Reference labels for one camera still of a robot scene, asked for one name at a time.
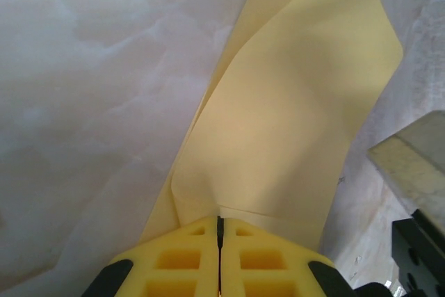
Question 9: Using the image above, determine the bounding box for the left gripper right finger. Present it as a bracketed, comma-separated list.
[219, 218, 359, 297]

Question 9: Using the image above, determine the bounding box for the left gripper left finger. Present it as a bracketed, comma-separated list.
[81, 216, 220, 297]

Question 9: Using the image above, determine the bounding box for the yellow paper sheet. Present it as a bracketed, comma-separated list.
[137, 0, 404, 252]

